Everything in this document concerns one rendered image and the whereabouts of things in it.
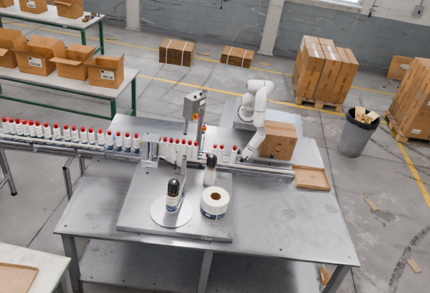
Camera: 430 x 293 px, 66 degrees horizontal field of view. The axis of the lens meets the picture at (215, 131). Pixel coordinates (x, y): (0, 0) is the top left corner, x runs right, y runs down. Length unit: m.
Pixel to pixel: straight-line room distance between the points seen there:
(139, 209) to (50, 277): 0.68
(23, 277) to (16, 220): 1.47
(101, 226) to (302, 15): 6.47
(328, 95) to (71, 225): 4.74
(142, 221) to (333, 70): 4.36
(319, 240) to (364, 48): 6.20
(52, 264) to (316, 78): 4.80
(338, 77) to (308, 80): 0.49
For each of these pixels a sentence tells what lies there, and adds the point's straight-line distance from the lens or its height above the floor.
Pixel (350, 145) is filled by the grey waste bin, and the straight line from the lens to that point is 5.03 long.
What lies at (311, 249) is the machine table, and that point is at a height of 0.83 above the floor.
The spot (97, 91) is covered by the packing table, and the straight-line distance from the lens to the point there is 4.10.
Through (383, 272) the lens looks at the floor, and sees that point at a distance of 3.90.
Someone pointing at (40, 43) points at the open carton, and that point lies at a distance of 4.71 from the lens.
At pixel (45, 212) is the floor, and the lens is 3.81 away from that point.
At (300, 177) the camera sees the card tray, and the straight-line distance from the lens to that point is 3.10.
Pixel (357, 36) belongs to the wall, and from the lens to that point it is 8.20.
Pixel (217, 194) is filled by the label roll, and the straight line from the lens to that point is 2.46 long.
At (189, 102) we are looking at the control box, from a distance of 2.61.
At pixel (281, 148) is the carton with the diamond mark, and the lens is 3.11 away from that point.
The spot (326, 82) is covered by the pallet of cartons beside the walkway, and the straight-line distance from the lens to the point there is 5.99.
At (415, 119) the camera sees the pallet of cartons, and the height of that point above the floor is 0.46.
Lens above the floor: 2.75
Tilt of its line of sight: 35 degrees down
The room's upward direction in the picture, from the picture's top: 9 degrees clockwise
